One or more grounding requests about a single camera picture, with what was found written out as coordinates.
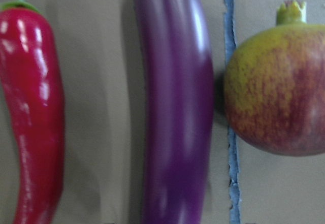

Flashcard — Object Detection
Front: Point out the purple eggplant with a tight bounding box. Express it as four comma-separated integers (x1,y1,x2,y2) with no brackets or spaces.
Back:
134,0,213,223

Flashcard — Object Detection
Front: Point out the red green pomegranate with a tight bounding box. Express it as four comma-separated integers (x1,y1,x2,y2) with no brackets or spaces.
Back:
223,0,324,156

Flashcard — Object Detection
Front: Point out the red chili pepper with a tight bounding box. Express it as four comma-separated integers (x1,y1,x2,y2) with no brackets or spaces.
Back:
1,0,64,223

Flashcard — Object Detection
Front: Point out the brown paper table cover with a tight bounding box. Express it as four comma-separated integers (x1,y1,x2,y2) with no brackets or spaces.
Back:
0,0,325,224

